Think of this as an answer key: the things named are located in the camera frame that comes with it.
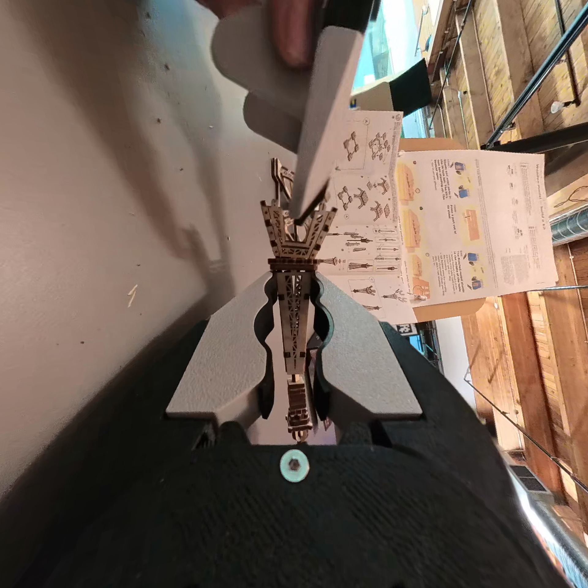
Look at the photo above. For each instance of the white diagram instruction sheet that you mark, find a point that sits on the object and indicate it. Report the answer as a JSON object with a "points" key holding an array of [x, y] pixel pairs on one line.
{"points": [[367, 206]]}

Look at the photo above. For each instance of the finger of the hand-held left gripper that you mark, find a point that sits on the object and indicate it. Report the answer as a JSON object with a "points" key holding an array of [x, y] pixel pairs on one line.
{"points": [[328, 119]]}

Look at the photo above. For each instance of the brown cardboard backing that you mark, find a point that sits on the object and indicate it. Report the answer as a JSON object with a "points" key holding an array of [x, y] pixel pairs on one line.
{"points": [[450, 310]]}

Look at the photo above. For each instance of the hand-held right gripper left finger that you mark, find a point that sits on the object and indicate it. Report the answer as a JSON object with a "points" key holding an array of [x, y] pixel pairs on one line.
{"points": [[216, 363]]}

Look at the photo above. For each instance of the person's left hand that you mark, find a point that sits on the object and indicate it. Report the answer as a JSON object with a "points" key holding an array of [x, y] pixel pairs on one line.
{"points": [[294, 32]]}

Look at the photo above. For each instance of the coloured instruction sheet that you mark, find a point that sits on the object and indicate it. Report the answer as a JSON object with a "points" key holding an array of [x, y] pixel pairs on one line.
{"points": [[482, 220]]}

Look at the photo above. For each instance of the silver air duct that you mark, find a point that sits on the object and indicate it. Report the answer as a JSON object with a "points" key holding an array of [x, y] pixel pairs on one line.
{"points": [[572, 229]]}

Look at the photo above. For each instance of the grey desk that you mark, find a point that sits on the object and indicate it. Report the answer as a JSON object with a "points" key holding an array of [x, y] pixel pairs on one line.
{"points": [[115, 183]]}

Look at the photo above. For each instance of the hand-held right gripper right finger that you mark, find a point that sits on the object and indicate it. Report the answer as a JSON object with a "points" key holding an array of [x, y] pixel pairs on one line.
{"points": [[367, 367]]}

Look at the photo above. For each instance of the wooden tower base piece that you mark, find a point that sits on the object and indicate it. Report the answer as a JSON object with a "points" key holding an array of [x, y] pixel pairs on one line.
{"points": [[281, 177]]}

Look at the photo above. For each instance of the wooden tower model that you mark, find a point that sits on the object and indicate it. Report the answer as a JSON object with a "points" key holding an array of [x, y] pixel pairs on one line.
{"points": [[294, 312]]}

